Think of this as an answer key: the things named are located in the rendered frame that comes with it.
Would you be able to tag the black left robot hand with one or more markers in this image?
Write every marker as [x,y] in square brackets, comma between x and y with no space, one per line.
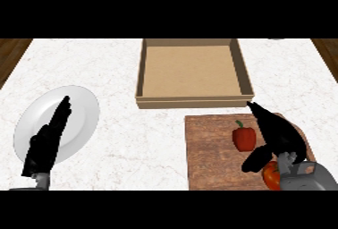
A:
[43,146]

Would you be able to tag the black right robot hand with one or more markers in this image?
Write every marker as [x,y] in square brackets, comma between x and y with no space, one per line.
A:
[278,134]

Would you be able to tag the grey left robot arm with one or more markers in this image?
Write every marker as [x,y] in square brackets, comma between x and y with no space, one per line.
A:
[37,182]

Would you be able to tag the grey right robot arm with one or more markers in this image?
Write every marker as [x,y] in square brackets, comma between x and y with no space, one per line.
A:
[306,175]

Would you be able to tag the red bell pepper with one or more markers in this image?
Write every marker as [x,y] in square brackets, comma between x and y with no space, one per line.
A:
[244,137]

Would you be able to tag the brown wooden cutting board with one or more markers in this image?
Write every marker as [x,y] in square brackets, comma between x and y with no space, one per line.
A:
[216,152]

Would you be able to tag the brown cardboard box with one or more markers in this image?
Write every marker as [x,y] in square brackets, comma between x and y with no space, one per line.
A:
[192,71]

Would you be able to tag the white round plate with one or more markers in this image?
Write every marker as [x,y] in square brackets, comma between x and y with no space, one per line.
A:
[56,123]

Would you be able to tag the red orange tomato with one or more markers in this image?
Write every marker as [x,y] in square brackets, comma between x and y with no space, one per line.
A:
[270,176]

